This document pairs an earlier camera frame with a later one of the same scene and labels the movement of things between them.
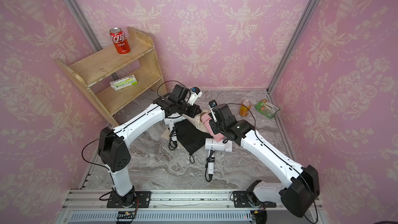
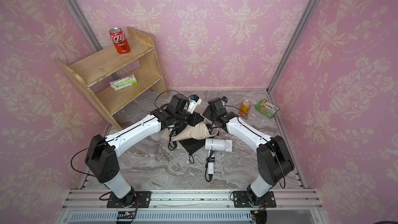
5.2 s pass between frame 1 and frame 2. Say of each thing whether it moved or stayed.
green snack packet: stayed
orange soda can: stayed
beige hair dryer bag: moved
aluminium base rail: stayed
